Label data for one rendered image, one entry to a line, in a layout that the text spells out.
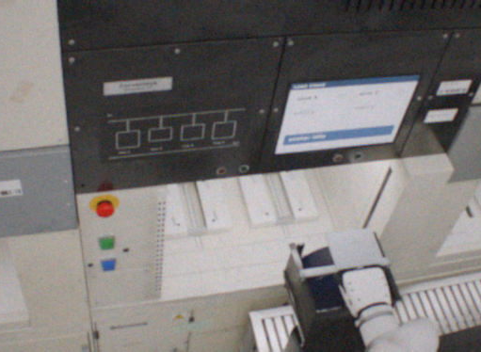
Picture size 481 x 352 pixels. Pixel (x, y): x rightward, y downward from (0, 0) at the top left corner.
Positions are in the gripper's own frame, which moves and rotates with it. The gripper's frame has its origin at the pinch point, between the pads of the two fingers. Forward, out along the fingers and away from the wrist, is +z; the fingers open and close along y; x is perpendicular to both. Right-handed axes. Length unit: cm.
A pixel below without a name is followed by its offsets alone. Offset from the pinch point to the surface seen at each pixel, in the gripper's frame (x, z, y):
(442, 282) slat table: -49, 12, 49
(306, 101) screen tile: 37.7, 15.0, -15.2
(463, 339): -39, -12, 42
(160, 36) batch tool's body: 57, 15, -45
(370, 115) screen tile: 31.8, 15.1, 0.6
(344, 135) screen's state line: 26.0, 15.0, -3.9
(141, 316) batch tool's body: -46, 15, -47
